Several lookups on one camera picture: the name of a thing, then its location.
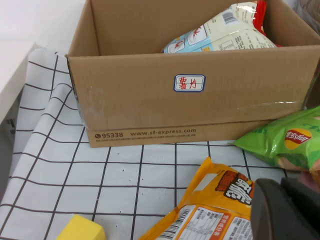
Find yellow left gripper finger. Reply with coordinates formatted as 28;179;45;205
55;214;107;240

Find red snack bag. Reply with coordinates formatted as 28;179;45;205
251;0;269;36

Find white black-grid tablecloth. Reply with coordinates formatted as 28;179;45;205
0;48;288;240

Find orange puffed snack bag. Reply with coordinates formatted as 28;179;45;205
139;156;256;240

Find white blue shrimp snack bag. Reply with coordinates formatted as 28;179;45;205
161;1;277;54

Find brown cardboard box, chips label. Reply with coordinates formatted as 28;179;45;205
65;0;320;148

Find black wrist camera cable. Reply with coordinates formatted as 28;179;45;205
250;176;320;240

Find label sticker red handwriting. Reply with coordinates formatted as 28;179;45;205
173;73;206;93

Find green Lay's chip bag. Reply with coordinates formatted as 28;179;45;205
233;104;320;174

